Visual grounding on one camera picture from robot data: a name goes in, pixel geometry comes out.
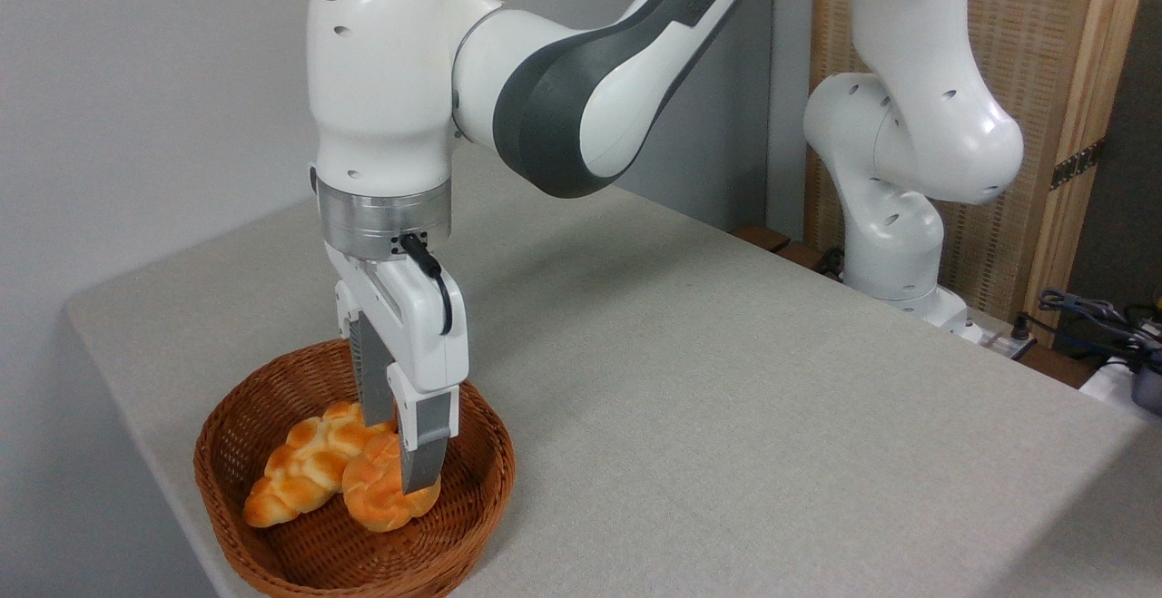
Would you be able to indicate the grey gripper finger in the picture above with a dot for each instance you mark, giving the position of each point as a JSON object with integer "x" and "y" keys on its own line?
{"x": 425, "y": 444}
{"x": 370, "y": 380}

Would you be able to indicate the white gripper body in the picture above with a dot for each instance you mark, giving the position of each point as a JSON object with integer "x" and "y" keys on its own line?
{"x": 418, "y": 335}

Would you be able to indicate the round braided bread bun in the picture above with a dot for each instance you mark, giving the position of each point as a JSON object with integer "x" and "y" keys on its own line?
{"x": 377, "y": 489}

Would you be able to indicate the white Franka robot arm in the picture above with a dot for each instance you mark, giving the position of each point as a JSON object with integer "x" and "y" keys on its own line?
{"x": 563, "y": 81}

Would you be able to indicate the long braided bread loaf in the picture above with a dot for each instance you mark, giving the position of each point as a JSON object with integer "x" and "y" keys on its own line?
{"x": 304, "y": 466}

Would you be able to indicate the brown woven wicker basket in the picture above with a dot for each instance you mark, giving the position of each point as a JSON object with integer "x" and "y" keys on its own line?
{"x": 318, "y": 553}

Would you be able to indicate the brown wooden base board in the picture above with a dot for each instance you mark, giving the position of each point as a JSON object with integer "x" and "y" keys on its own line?
{"x": 772, "y": 240}

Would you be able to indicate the dark metal screen hinge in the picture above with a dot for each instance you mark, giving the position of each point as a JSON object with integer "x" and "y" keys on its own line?
{"x": 1078, "y": 163}

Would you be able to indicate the wooden framed woven screen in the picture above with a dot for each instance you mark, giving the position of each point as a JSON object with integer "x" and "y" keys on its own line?
{"x": 1044, "y": 44}

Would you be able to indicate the dark grey container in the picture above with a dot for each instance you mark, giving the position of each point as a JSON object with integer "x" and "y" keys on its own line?
{"x": 1148, "y": 385}

